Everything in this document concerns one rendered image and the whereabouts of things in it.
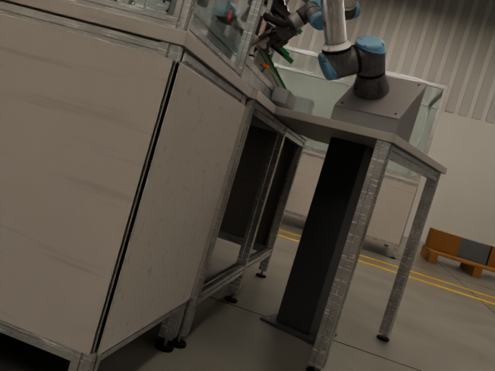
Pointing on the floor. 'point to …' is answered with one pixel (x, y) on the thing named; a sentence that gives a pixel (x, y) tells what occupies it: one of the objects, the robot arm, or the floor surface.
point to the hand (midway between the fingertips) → (253, 46)
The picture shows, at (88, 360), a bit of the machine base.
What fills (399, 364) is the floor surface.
